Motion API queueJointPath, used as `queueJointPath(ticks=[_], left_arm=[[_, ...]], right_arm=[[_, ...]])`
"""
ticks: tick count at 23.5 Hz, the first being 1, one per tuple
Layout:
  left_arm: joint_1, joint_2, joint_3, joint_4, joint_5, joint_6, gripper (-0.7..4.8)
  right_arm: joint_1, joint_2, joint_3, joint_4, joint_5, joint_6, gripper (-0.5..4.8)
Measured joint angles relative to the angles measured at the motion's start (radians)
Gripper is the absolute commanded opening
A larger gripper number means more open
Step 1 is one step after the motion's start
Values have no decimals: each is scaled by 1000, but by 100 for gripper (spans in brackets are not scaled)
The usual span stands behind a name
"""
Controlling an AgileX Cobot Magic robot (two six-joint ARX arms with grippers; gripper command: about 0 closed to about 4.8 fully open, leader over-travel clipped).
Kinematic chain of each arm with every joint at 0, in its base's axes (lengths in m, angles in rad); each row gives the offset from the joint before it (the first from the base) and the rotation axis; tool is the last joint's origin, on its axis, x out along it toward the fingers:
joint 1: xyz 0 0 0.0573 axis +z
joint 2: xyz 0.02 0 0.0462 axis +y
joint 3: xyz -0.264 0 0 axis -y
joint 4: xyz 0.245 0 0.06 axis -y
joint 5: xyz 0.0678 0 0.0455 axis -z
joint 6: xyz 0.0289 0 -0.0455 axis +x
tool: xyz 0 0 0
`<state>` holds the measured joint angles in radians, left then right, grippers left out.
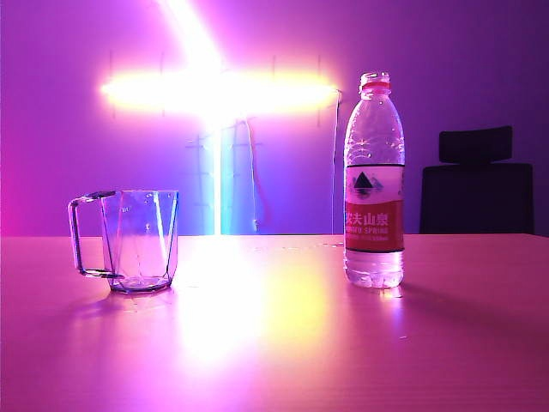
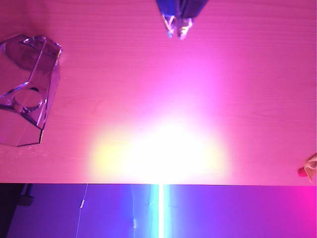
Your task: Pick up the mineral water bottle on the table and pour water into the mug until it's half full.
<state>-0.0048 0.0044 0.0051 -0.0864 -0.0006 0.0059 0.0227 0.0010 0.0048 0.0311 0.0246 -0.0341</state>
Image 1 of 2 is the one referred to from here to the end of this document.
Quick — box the mineral water bottle red label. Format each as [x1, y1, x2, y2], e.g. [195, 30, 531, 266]
[342, 71, 407, 288]

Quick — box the transparent faceted plastic mug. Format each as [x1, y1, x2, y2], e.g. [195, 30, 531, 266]
[67, 189, 180, 295]

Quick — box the vertical LED light bar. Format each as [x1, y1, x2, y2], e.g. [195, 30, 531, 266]
[209, 114, 242, 236]

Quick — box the horizontal LED light bar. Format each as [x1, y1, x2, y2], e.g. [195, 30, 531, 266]
[100, 70, 340, 108]

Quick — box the black office chair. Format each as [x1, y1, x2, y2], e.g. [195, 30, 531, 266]
[419, 125, 536, 235]

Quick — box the diagonal LED light bar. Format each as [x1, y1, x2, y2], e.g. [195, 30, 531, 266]
[156, 0, 229, 74]

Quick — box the thin hanging wire with connector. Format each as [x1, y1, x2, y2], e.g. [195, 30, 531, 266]
[243, 118, 261, 233]

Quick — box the long thin hanging wire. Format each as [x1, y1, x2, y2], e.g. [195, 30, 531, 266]
[329, 88, 344, 235]

